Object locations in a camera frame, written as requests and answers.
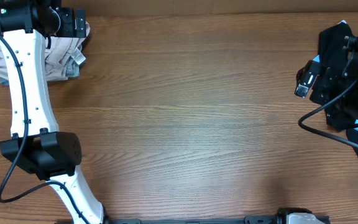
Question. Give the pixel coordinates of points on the folded light blue jeans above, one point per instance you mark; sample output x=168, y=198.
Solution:
x=72, y=71

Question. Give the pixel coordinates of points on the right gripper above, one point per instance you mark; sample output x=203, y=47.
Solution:
x=326, y=78

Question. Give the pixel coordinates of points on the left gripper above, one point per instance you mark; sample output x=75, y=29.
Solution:
x=79, y=23

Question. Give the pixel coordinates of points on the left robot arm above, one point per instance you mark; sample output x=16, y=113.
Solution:
x=37, y=145

